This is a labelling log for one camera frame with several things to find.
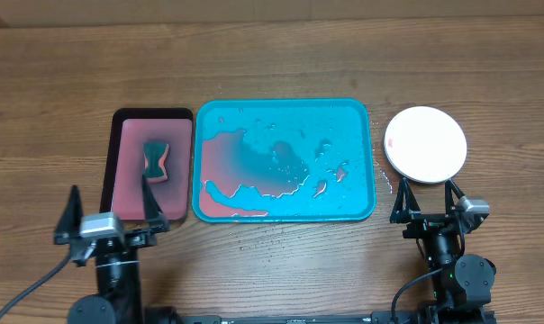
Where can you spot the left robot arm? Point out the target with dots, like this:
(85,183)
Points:
(118,298)

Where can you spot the white plate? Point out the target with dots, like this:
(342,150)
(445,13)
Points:
(425,145)

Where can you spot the teal plastic tray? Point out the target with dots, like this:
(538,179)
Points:
(283,160)

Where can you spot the red and green sponge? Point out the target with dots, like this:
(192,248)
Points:
(155,155)

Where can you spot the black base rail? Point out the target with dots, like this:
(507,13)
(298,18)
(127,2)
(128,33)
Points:
(299,319)

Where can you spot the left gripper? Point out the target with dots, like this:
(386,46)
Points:
(63,234)

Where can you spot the black tray with red mat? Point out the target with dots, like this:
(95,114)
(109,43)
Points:
(131,128)

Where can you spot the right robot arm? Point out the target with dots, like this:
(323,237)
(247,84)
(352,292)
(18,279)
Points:
(461,282)

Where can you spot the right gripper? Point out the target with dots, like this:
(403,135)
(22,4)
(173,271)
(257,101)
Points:
(408,214)

